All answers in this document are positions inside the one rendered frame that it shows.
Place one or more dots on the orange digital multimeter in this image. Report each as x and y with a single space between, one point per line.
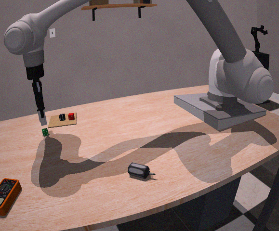
9 190

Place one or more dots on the red die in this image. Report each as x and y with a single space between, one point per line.
71 116

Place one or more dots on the tan mat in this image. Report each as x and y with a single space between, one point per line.
55 121

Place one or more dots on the green die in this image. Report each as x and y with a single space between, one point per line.
45 132

